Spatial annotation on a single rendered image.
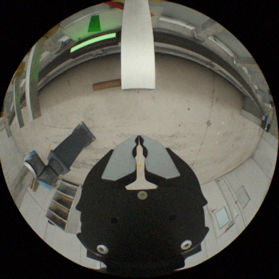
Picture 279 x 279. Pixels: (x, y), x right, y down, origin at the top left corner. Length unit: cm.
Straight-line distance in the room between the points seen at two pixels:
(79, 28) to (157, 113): 97
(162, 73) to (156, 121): 56
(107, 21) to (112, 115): 91
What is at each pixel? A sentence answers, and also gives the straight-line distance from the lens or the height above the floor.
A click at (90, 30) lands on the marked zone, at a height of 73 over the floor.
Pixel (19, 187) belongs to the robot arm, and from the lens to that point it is 73.
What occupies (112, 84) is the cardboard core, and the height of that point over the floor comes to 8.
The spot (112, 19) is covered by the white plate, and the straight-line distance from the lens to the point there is 31.
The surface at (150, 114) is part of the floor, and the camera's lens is 98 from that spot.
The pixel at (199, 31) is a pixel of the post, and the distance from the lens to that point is 37.
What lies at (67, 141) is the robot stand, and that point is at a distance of 98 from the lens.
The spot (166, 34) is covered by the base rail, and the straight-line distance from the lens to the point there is 35.
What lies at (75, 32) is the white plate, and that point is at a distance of 35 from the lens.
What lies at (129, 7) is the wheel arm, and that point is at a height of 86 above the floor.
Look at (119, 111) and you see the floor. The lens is 98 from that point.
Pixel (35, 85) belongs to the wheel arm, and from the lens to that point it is 27.
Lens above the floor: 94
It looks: 61 degrees down
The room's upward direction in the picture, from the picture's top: 178 degrees clockwise
